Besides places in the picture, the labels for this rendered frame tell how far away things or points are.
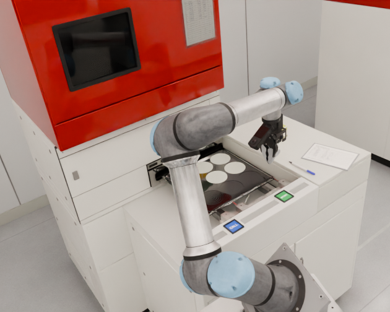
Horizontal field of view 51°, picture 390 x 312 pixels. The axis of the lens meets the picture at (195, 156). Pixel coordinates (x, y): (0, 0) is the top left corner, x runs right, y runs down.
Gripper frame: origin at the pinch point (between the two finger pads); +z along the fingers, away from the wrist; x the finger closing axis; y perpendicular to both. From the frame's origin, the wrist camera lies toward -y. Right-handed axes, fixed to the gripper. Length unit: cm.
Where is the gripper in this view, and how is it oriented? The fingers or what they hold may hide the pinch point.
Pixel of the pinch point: (268, 161)
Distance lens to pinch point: 170.4
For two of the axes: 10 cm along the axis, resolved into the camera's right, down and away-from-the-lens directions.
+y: 7.6, -4.2, 5.0
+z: 1.1, 8.4, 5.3
